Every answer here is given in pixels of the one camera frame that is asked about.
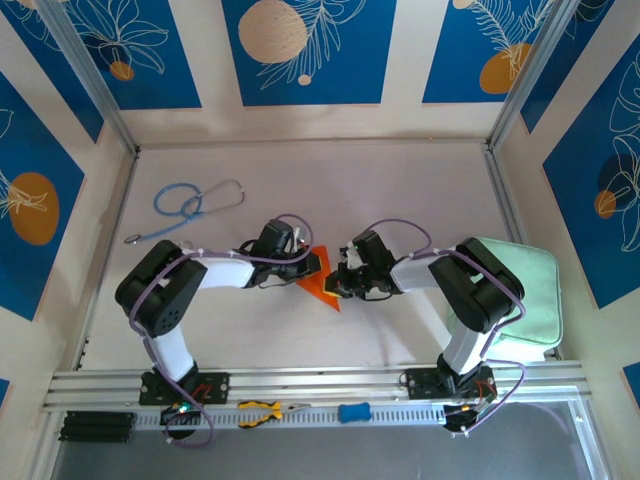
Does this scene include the aluminium rail frame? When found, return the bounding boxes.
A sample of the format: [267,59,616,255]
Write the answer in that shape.
[42,360,594,412]

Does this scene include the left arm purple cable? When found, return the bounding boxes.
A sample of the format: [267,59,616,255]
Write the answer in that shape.
[128,213,315,449]

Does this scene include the mint green cushion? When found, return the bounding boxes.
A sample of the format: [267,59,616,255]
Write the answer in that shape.
[447,235,564,351]

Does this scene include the yellow-handled pliers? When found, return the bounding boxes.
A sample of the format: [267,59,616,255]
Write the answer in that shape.
[237,399,312,429]

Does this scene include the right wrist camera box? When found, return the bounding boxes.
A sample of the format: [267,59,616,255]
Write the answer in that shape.
[339,243,362,271]

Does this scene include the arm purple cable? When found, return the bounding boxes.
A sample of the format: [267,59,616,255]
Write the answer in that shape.
[367,218,529,434]
[128,213,315,449]

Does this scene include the blue stethoscope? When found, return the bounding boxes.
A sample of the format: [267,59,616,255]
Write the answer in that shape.
[123,178,247,246]

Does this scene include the black ribbed block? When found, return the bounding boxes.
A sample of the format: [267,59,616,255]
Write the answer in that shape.
[58,410,137,444]

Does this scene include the orange paper sheet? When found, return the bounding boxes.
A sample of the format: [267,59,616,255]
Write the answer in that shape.
[294,245,344,315]

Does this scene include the aluminium frame post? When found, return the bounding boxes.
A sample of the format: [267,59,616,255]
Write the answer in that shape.
[35,0,141,157]
[486,0,582,154]

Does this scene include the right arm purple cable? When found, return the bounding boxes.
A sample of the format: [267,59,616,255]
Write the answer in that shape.
[367,218,529,434]

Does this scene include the slotted grey cable duct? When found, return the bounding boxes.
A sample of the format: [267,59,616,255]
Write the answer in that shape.
[133,402,451,432]

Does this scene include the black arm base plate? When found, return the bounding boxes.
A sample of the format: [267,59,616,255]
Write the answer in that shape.
[405,367,499,401]
[138,370,231,406]

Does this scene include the blue bone-shaped block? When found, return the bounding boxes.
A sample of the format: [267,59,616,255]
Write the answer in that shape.
[337,402,372,424]

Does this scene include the small electronics board with wires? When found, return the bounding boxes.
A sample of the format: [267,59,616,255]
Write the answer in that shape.
[159,402,202,444]
[442,384,500,440]

